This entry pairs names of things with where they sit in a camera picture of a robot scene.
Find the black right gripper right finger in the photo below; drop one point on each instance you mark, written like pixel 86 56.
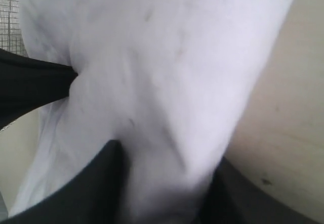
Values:
pixel 233 199

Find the metal wire mesh basket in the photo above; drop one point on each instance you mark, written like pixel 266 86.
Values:
pixel 11 38

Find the white t-shirt red Chinese logo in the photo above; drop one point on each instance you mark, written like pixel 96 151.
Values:
pixel 170 79

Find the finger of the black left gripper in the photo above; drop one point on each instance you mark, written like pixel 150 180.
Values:
pixel 27 84

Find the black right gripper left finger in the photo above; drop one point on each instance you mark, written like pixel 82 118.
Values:
pixel 92 196

